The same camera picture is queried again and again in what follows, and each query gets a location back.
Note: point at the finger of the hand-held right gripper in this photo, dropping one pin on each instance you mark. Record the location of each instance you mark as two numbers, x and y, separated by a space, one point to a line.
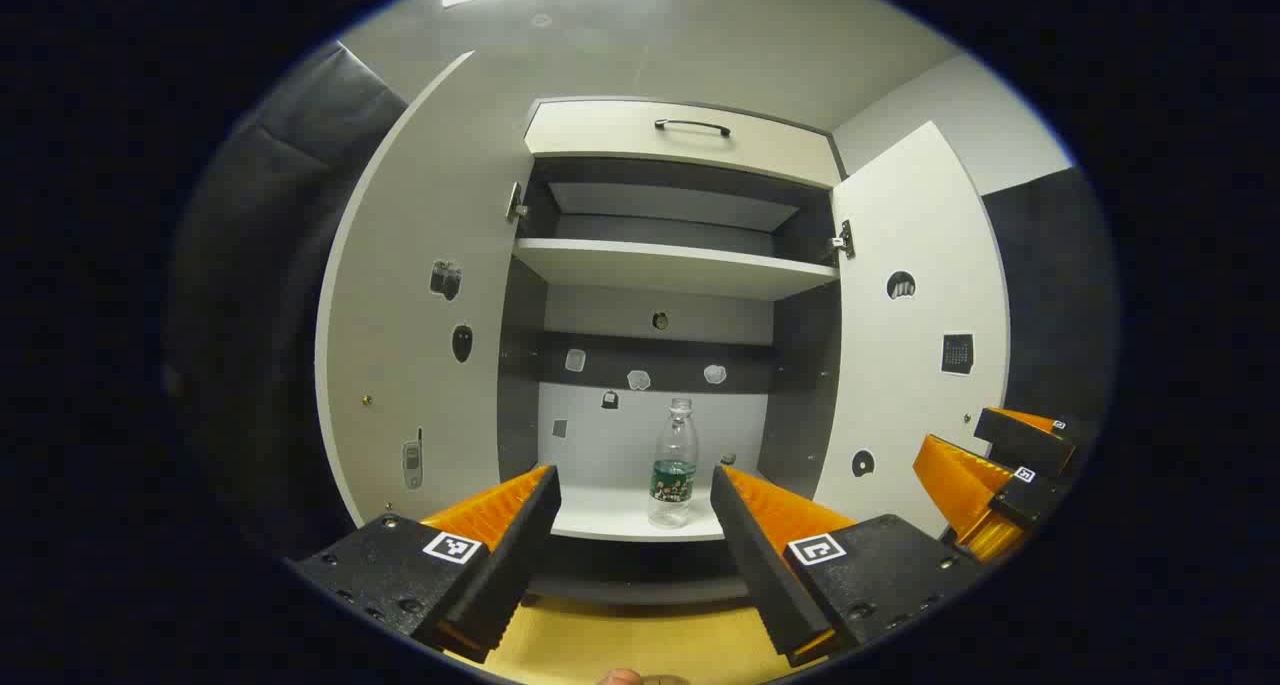
1025 445
1020 500

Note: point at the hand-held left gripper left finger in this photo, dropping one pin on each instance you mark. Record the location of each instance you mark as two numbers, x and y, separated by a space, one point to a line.
505 555

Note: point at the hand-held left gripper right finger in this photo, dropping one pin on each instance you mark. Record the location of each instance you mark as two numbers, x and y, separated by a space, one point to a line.
760 565

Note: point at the clear plastic bottle green label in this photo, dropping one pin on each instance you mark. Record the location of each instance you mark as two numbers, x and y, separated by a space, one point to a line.
672 485

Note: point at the white cabinet door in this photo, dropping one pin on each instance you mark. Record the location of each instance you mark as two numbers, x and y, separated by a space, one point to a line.
920 365
420 265

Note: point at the grey white cabinet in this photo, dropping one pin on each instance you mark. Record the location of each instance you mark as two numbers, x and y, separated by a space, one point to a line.
800 365

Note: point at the metal door hinge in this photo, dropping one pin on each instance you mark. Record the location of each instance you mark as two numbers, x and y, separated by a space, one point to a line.
843 240
516 205

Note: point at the white cabinet shelf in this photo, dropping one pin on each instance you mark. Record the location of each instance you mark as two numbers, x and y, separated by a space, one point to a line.
660 263

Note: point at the black backdrop cloth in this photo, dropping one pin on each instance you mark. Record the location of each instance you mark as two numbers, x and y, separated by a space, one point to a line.
1050 295
270 265

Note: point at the white drawer front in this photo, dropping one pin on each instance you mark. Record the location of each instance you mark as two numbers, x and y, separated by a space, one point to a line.
620 135

